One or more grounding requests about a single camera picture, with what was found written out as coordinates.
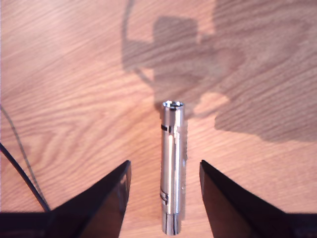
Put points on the metallic silver laser pointer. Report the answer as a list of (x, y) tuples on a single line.
[(171, 161)]

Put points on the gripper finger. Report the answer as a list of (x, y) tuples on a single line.
[(99, 213), (235, 213)]

